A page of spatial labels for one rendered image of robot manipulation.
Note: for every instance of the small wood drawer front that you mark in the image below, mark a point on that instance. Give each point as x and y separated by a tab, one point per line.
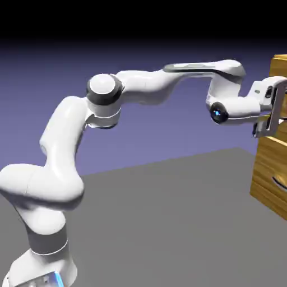
280	69

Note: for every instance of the light wood cabinet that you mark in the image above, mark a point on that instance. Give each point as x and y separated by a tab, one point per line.
266	157

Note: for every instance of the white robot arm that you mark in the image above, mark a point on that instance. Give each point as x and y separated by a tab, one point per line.
58	143

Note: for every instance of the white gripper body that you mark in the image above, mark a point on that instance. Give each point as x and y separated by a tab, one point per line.
275	107

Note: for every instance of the large wood drawer front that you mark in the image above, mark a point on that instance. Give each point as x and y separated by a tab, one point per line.
264	166

